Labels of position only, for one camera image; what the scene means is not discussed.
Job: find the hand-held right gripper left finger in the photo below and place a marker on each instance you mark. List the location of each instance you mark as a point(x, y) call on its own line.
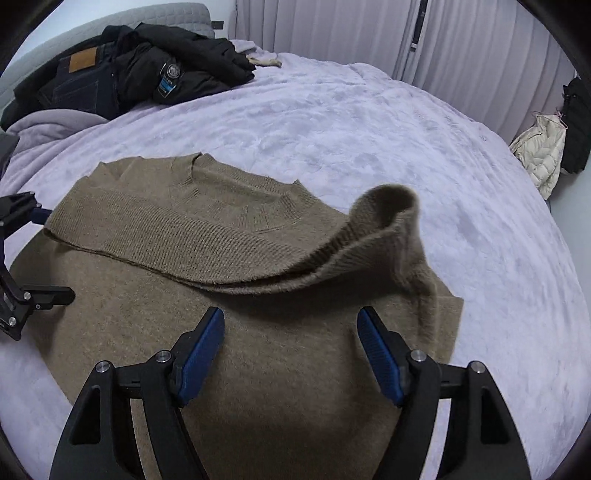
point(203, 355)

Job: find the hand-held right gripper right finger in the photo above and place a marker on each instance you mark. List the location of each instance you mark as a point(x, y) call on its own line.
point(383, 355)

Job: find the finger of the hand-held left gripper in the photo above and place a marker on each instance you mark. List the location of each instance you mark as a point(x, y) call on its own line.
point(40, 215)
point(51, 296)

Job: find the brown knit sweater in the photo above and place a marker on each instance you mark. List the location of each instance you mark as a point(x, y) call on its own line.
point(277, 323)

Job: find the dark grey object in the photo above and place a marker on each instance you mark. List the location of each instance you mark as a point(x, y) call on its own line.
point(8, 152)

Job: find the grey fleece blanket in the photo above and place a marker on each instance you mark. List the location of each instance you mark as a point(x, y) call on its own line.
point(41, 127)

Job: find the dark blue jeans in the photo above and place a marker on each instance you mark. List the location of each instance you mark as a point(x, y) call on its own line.
point(78, 92)

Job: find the lavender bed blanket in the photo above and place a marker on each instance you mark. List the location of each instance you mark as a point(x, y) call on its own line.
point(369, 138)

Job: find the black jacket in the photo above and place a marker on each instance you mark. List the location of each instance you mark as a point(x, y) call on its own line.
point(194, 55)

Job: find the cream puffer jacket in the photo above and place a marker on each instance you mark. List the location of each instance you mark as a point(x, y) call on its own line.
point(540, 152)

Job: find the small beige cloth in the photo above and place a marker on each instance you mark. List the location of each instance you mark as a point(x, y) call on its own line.
point(263, 60)

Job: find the black hanging coat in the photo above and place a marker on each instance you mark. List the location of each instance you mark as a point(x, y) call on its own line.
point(577, 129)

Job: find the white curtain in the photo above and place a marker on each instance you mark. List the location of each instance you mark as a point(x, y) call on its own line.
point(485, 55)
point(323, 27)

